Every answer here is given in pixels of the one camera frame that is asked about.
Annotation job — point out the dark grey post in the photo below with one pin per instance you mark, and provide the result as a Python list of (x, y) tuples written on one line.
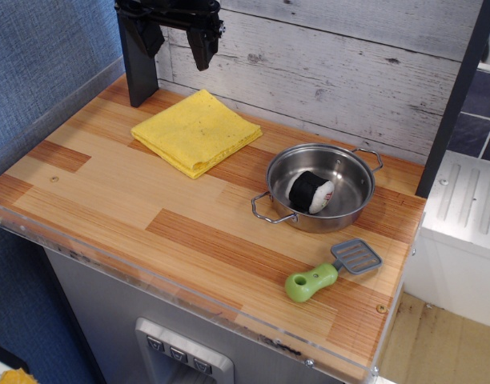
[(140, 69), (466, 73)]

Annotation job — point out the stainless steel pot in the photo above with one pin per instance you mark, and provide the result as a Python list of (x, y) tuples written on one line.
[(354, 187)]

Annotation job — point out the green grey toy spatula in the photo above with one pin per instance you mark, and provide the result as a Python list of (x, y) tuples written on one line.
[(355, 256)]

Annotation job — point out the clear acrylic table edge guard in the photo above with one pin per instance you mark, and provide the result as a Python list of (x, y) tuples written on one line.
[(231, 268)]

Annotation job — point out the plush sushi roll toy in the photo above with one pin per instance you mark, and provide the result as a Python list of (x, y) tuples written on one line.
[(309, 193)]

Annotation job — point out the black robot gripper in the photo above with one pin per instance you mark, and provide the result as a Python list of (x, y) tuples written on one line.
[(200, 19)]

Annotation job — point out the silver dispenser button panel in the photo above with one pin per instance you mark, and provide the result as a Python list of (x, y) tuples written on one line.
[(170, 357)]

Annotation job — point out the white grooved side counter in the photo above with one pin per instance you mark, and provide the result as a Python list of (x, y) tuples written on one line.
[(450, 262)]

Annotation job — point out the dark grey right post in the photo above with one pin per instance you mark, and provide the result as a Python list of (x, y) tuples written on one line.
[(466, 73)]

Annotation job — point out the yellow table cloth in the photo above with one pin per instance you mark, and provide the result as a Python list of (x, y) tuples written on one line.
[(196, 134)]

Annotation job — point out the yellow object bottom left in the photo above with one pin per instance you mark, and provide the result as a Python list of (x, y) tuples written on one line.
[(17, 377)]

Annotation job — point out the dark grey left post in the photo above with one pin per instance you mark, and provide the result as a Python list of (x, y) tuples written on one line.
[(140, 69)]

